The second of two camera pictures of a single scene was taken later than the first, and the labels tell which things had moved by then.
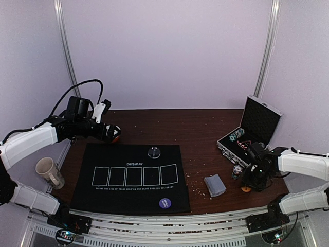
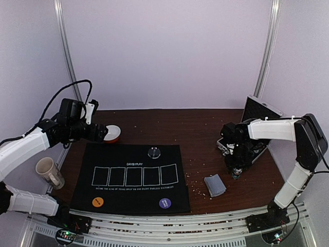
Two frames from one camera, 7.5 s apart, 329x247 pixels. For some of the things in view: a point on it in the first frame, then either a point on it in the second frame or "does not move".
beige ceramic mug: x=46 y=168 does not move
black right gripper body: x=250 y=177 → x=237 y=161
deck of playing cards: x=215 y=184 does not move
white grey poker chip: x=237 y=170 does not move
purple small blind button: x=165 y=203 does not move
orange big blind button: x=246 y=189 → x=97 y=201
